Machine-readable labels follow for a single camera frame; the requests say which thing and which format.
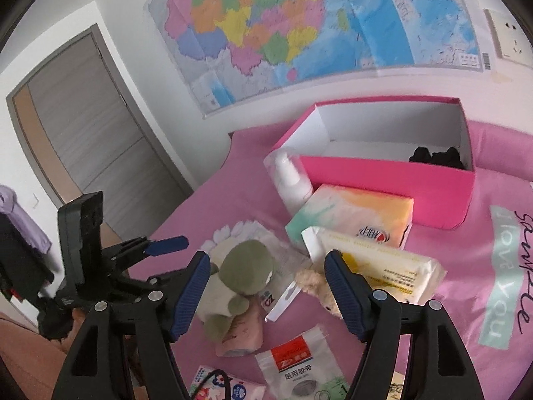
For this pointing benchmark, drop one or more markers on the black scrunchie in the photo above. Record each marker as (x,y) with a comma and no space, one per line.
(449,158)

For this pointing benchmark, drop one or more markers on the pink floral tissue pack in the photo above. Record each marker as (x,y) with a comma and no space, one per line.
(216,384)

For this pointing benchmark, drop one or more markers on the pink cardboard box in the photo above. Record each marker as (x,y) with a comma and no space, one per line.
(366,143)

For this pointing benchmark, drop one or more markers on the yellow pocket tissue pack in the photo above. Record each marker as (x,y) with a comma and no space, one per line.
(396,387)

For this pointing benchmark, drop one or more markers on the yellow wet wipes pack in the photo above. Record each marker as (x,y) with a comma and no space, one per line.
(407,276)

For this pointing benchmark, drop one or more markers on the grey wooden door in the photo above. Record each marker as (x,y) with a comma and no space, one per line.
(83,132)

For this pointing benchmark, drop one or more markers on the green frog plush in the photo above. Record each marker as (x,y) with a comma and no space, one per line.
(244,272)

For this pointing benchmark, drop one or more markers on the colourful wall map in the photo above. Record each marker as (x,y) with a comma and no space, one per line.
(231,50)

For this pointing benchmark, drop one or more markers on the medical tape bag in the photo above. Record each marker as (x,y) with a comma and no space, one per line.
(303,368)

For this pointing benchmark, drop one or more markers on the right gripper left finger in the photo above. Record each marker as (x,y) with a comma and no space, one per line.
(96,365)

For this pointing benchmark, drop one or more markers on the white pump bottle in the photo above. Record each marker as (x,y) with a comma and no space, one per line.
(290,179)

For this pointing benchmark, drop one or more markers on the person's pink sleeve forearm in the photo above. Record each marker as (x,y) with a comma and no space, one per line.
(33,361)

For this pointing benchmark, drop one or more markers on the white wall socket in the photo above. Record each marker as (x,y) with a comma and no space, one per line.
(511,42)

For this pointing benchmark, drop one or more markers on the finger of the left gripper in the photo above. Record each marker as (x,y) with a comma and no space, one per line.
(166,246)

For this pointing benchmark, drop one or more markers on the beige teddy bear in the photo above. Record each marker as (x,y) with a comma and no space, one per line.
(315,284)

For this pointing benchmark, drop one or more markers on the purple hanging cloth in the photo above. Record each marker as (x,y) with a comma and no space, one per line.
(30,231)

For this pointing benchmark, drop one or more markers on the pastel tissue pack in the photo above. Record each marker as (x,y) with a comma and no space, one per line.
(380,217)

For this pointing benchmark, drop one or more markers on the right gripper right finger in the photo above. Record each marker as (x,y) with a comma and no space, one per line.
(438,364)

